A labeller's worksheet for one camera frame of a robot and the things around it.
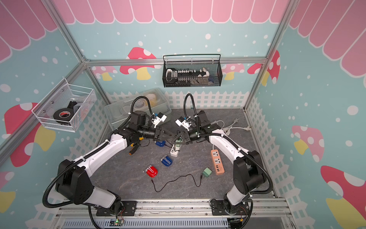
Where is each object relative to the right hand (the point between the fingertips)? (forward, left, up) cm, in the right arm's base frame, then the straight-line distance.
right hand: (173, 143), depth 73 cm
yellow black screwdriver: (0, +15, +6) cm, 16 cm away
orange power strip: (-1, -26, -21) cm, 33 cm away
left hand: (+2, +1, +1) cm, 2 cm away
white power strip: (+4, +1, -16) cm, 16 cm away
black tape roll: (+10, +54, +12) cm, 56 cm away
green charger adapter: (-7, -18, -22) cm, 30 cm away
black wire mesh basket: (+51, -26, +12) cm, 59 cm away
